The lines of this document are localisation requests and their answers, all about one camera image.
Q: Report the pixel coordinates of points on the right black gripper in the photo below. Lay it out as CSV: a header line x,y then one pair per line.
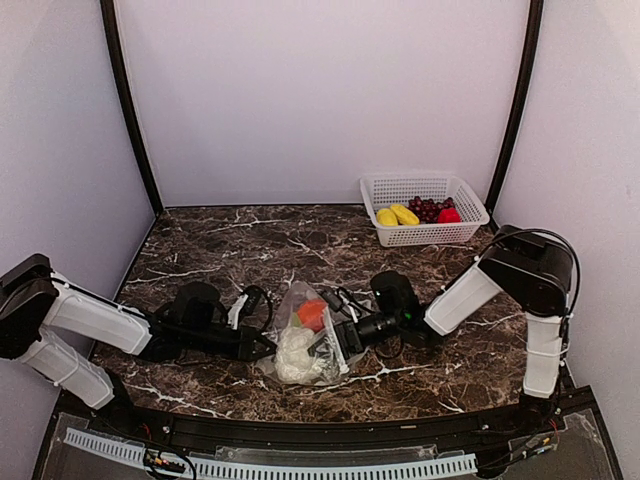
x,y
348,338

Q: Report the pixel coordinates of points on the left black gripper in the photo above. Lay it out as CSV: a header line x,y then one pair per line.
x,y
245,344

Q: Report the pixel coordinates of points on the orange fake pumpkin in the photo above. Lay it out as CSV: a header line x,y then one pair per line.
x,y
311,314

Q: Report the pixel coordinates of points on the polka dot zip bag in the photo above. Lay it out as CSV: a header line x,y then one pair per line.
x,y
325,347

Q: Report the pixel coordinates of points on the white fake cauliflower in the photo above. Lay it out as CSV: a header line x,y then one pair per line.
x,y
293,363

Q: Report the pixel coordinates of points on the yellow fake lemon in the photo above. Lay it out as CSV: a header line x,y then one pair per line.
x,y
386,217

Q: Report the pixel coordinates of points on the yellow fake banana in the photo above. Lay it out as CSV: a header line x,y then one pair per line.
x,y
404,215

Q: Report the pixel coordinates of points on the purple fake grapes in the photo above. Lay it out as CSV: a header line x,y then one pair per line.
x,y
428,210

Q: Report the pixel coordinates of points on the red fake pepper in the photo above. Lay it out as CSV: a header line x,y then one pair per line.
x,y
449,215

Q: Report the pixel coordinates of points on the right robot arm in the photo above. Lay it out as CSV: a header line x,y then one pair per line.
x,y
536,271

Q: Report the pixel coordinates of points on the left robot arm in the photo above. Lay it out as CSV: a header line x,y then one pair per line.
x,y
36,301

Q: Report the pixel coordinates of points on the white plastic basket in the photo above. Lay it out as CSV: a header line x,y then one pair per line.
x,y
382,190

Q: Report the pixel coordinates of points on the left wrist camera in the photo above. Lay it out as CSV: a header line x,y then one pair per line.
x,y
245,305

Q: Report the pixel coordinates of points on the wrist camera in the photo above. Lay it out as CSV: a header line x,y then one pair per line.
x,y
245,305
341,300

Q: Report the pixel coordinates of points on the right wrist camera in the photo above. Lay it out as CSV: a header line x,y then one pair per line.
x,y
341,300

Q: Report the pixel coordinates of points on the white cable duct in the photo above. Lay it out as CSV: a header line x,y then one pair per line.
x,y
251,463

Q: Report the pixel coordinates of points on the left black frame post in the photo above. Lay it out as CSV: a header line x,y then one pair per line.
x,y
128,109

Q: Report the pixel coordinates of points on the black frame post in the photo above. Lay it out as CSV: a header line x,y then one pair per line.
x,y
521,89
128,109

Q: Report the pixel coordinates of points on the right black frame post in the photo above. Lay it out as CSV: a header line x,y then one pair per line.
x,y
521,89

